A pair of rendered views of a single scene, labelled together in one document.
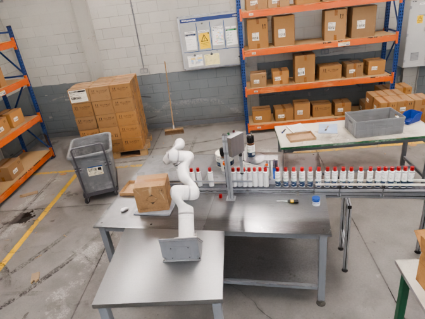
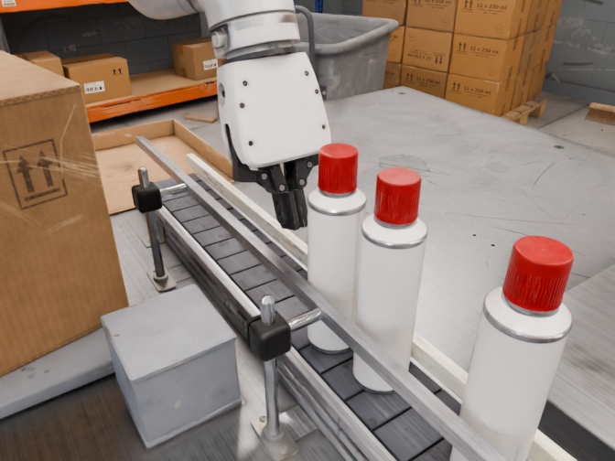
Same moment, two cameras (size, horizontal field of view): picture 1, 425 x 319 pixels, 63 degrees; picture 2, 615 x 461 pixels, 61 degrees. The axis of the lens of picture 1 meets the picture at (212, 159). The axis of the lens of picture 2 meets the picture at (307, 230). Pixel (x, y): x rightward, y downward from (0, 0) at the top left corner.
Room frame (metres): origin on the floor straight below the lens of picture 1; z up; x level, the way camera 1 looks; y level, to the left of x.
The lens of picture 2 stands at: (2.78, -0.03, 1.25)
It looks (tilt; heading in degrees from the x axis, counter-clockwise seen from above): 31 degrees down; 42
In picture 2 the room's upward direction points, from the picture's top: straight up
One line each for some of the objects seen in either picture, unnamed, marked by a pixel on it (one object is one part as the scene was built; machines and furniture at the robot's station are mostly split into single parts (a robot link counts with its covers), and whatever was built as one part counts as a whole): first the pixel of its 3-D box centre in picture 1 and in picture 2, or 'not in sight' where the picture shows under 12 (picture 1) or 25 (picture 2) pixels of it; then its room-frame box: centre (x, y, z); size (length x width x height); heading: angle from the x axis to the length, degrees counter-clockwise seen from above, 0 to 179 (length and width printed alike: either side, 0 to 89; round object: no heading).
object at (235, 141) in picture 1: (233, 143); not in sight; (2.90, -0.21, 1.38); 0.17 x 0.10 x 0.19; 130
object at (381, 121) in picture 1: (373, 122); not in sight; (4.08, -2.10, 0.91); 0.60 x 0.40 x 0.22; 88
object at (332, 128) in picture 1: (327, 128); not in sight; (4.31, -1.60, 0.81); 0.32 x 0.24 x 0.01; 160
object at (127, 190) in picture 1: (137, 188); (139, 161); (3.26, 0.84, 0.85); 0.30 x 0.26 x 0.04; 75
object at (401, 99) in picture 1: (391, 109); not in sight; (5.98, -3.39, 0.32); 1.20 x 0.83 x 0.64; 173
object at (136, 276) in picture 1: (167, 257); not in sight; (2.15, 0.45, 0.81); 0.90 x 0.90 x 0.04; 84
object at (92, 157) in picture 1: (95, 163); (313, 91); (4.85, 1.78, 0.48); 0.89 x 0.63 x 0.96; 13
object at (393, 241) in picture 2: (198, 176); (388, 286); (3.08, 0.16, 0.98); 0.05 x 0.05 x 0.20
